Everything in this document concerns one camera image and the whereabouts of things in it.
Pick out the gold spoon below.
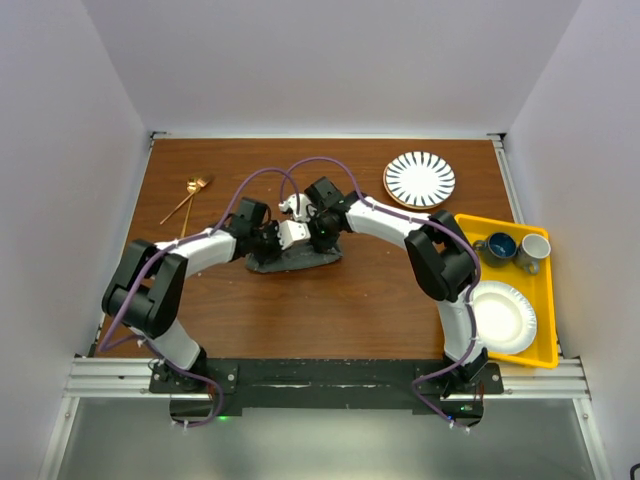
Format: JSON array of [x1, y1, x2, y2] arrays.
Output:
[[159, 178, 201, 225]]

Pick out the grey cloth napkin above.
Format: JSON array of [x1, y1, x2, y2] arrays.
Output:
[[245, 244, 343, 274]]

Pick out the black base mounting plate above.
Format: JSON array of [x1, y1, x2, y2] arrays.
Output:
[[148, 358, 504, 427]]

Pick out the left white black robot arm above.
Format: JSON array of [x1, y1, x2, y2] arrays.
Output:
[[99, 197, 283, 392]]

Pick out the yellow plastic tray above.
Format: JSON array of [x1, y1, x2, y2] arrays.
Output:
[[444, 213, 560, 370]]

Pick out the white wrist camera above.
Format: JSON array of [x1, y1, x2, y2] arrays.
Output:
[[278, 194, 313, 222], [277, 220, 311, 250]]

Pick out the white paper plate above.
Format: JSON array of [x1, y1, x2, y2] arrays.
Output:
[[472, 280, 537, 355]]

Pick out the gold fork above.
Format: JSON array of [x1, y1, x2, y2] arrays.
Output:
[[179, 174, 215, 238]]

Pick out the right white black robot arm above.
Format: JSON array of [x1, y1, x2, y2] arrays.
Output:
[[304, 177, 488, 393]]

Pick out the white grey mug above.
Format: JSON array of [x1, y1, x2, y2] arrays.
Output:
[[514, 233, 551, 275]]

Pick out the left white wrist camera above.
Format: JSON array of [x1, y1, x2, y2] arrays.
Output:
[[277, 220, 311, 250]]

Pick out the dark blue mug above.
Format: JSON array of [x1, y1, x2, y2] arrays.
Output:
[[473, 232, 518, 268]]

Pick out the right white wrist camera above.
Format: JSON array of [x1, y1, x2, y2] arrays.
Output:
[[278, 194, 313, 222]]

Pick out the striped blue white plate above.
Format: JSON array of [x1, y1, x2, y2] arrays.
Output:
[[383, 151, 456, 210]]

